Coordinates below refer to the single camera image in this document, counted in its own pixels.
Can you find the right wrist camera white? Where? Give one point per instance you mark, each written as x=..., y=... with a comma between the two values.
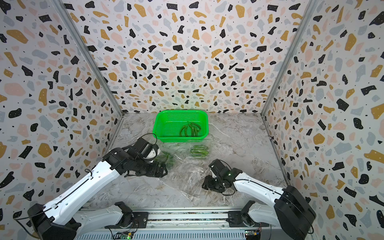
x=212, y=167

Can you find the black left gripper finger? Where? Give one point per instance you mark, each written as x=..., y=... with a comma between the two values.
x=153, y=174
x=158, y=169

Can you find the green plastic basket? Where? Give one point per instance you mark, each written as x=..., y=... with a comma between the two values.
x=168, y=124

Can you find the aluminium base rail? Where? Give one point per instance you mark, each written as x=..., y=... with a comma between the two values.
x=197, y=219

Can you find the green peppers bunch front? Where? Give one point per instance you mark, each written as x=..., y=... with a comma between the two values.
x=190, y=130

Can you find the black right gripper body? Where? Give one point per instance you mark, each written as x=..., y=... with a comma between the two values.
x=219, y=181

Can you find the aluminium corner post left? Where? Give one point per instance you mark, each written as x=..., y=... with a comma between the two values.
x=64, y=15

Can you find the green peppers bunch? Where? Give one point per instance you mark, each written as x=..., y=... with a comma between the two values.
x=167, y=159
x=199, y=151
x=190, y=130

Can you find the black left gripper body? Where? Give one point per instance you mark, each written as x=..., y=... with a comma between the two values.
x=146, y=167

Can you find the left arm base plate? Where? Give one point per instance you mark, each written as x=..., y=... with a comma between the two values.
x=136, y=220

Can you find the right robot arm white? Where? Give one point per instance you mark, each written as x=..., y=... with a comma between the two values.
x=282, y=207

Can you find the aluminium corner post right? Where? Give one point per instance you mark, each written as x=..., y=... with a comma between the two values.
x=290, y=54

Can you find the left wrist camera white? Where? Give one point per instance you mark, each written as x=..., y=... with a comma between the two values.
x=145, y=150

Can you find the clear clamshell container back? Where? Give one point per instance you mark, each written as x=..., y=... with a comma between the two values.
x=206, y=143

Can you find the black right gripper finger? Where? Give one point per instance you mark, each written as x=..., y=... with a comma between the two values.
x=208, y=183
x=218, y=188

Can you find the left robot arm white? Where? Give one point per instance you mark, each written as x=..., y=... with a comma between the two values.
x=59, y=219

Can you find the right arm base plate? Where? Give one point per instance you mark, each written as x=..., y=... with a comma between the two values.
x=236, y=220

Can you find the green peppers bunch back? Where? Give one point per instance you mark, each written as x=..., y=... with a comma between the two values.
x=199, y=151

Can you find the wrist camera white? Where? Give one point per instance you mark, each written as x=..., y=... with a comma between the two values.
x=212, y=167
x=145, y=150

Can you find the aluminium corner post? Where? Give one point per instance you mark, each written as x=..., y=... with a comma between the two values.
x=64, y=15
x=290, y=54

